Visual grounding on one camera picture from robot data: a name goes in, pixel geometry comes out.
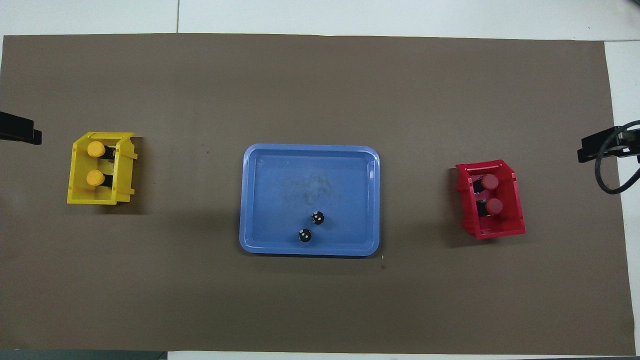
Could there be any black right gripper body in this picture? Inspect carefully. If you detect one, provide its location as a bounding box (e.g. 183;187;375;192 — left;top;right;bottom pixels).
577;125;640;164

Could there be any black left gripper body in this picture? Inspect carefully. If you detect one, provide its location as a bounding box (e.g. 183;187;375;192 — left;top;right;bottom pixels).
0;112;43;146

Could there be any yellow push button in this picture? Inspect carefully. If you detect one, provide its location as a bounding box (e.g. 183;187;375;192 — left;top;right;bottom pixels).
87;141;117;161
86;170;115;189

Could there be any red push button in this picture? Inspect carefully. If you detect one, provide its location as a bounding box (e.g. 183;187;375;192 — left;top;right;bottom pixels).
476;198;504;218
474;173;500;194

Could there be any blue plastic tray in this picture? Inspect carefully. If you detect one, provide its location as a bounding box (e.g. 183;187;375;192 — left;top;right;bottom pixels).
239;144;381;257

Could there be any yellow plastic parts bin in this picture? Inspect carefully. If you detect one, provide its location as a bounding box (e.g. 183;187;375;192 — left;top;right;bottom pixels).
67;131;138;206

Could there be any red plastic parts bin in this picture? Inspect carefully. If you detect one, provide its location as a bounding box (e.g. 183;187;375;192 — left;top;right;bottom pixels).
455;159;527;240

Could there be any brown paper table mat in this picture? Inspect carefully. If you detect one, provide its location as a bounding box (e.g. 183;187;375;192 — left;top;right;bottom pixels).
0;33;637;356

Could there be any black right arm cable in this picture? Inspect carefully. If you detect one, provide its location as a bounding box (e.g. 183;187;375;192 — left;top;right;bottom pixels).
594;120;640;195

